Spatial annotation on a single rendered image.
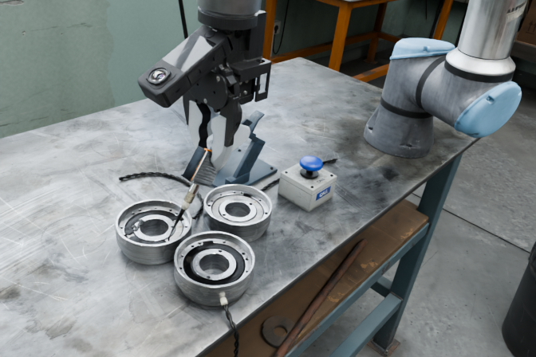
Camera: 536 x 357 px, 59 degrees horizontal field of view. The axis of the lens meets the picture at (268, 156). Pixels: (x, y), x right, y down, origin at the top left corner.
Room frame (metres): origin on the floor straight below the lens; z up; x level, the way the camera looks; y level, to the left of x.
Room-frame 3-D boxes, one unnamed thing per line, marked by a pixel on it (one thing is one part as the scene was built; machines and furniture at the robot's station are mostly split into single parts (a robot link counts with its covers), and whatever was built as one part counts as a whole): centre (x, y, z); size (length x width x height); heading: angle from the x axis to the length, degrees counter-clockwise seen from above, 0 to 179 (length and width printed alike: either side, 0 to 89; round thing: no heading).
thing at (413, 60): (0.95, -0.29, 0.97); 0.13 x 0.12 x 0.14; 33
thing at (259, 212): (0.59, 0.04, 0.82); 0.08 x 0.08 x 0.02
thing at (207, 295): (0.46, 0.05, 0.82); 0.10 x 0.10 x 0.04
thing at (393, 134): (0.95, -0.28, 0.85); 0.15 x 0.15 x 0.10
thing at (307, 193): (0.69, -0.08, 0.82); 0.08 x 0.07 x 0.05; 142
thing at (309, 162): (0.69, -0.07, 0.85); 0.04 x 0.04 x 0.05
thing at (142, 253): (0.52, 0.15, 0.82); 0.10 x 0.10 x 0.04
